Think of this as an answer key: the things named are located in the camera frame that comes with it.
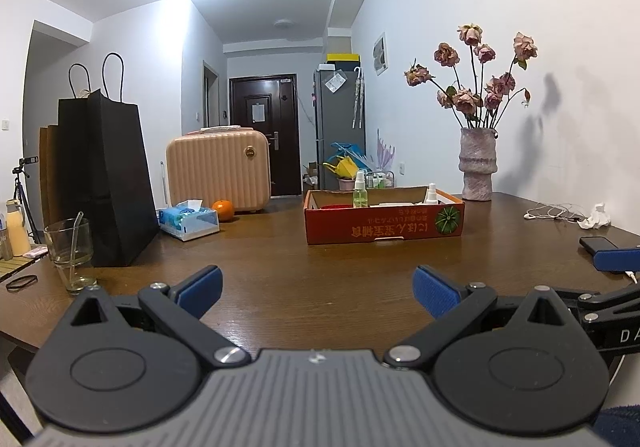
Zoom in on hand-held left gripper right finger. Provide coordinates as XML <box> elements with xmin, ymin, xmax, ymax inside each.
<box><xmin>384</xmin><ymin>265</ymin><xmax>568</xmax><ymax>371</ymax></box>

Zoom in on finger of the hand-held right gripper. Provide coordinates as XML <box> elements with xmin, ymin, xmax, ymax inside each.
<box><xmin>555</xmin><ymin>285</ymin><xmax>640</xmax><ymax>316</ymax></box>
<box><xmin>594</xmin><ymin>247</ymin><xmax>640</xmax><ymax>274</ymax></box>

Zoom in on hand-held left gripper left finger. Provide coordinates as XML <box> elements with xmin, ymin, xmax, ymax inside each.
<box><xmin>57</xmin><ymin>264</ymin><xmax>252</xmax><ymax>370</ymax></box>

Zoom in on red cardboard box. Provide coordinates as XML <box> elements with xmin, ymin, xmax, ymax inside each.
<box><xmin>304</xmin><ymin>186</ymin><xmax>466</xmax><ymax>246</ymax></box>

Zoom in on green spray bottle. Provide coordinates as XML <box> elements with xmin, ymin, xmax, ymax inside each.
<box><xmin>352</xmin><ymin>171</ymin><xmax>369</xmax><ymax>208</ymax></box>

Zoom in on black smartphone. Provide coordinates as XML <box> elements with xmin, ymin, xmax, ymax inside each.
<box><xmin>580</xmin><ymin>237</ymin><xmax>623</xmax><ymax>255</ymax></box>

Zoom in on crumpled white tissue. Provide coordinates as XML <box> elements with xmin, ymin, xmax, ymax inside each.
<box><xmin>578</xmin><ymin>202</ymin><xmax>612</xmax><ymax>229</ymax></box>

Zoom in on blue tissue box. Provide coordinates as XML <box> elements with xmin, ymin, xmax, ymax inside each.
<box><xmin>156</xmin><ymin>199</ymin><xmax>221</xmax><ymax>242</ymax></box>

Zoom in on person's dark blue clothing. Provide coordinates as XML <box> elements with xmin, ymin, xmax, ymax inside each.
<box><xmin>595</xmin><ymin>404</ymin><xmax>640</xmax><ymax>447</ymax></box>

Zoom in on pink ribbed suitcase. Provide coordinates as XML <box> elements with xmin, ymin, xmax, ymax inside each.
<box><xmin>166</xmin><ymin>127</ymin><xmax>272</xmax><ymax>214</ymax></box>

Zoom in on white rack with bottles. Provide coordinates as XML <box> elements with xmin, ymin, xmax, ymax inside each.
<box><xmin>367</xmin><ymin>169</ymin><xmax>396</xmax><ymax>190</ymax></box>

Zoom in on pale pink vase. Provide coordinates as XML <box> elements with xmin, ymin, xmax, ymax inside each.
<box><xmin>459</xmin><ymin>127</ymin><xmax>499</xmax><ymax>202</ymax></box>

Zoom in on glass straw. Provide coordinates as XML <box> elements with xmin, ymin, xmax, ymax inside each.
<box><xmin>66</xmin><ymin>212</ymin><xmax>85</xmax><ymax>278</ymax></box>

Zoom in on drinking glass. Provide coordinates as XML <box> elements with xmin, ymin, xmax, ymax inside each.
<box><xmin>44</xmin><ymin>218</ymin><xmax>97</xmax><ymax>296</ymax></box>

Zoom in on black paper bag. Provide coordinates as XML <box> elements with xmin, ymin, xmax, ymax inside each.
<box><xmin>56</xmin><ymin>53</ymin><xmax>160</xmax><ymax>268</ymax></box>

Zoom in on dark entrance door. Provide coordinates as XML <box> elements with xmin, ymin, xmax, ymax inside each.
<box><xmin>229</xmin><ymin>74</ymin><xmax>299</xmax><ymax>198</ymax></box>

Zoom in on yellow watering can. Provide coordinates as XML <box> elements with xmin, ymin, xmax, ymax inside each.
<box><xmin>325</xmin><ymin>159</ymin><xmax>358</xmax><ymax>180</ymax></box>

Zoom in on bamboo side table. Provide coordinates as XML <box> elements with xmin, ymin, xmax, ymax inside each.
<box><xmin>0</xmin><ymin>242</ymin><xmax>51</xmax><ymax>283</ymax></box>

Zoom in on yellow drink bottle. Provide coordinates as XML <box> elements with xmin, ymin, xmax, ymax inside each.
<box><xmin>5</xmin><ymin>199</ymin><xmax>32</xmax><ymax>258</ymax></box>

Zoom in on grey refrigerator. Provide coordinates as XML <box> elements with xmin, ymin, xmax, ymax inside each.
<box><xmin>313</xmin><ymin>67</ymin><xmax>367</xmax><ymax>191</ymax></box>

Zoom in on grey side door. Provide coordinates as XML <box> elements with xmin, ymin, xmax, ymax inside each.
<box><xmin>202</xmin><ymin>61</ymin><xmax>221</xmax><ymax>128</ymax></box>

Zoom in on dried pink roses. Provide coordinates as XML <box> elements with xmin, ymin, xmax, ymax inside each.
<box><xmin>404</xmin><ymin>23</ymin><xmax>539</xmax><ymax>130</ymax></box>

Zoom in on grey bottle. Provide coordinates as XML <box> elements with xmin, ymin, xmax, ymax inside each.
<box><xmin>0</xmin><ymin>214</ymin><xmax>13</xmax><ymax>260</ymax></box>

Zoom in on white folded umbrella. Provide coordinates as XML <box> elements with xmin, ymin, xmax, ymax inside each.
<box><xmin>352</xmin><ymin>67</ymin><xmax>365</xmax><ymax>128</ymax></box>

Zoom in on white earphone cable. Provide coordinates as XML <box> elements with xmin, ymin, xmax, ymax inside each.
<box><xmin>524</xmin><ymin>202</ymin><xmax>586</xmax><ymax>222</ymax></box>

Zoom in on purple flower wall sticker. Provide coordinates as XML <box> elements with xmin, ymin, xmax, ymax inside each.
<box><xmin>376</xmin><ymin>128</ymin><xmax>398</xmax><ymax>172</ymax></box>

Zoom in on black tripod with camera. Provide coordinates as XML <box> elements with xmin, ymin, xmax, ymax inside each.
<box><xmin>12</xmin><ymin>156</ymin><xmax>41</xmax><ymax>245</ymax></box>

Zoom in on wall picture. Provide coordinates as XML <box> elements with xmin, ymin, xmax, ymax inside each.
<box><xmin>372</xmin><ymin>32</ymin><xmax>387</xmax><ymax>75</ymax></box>

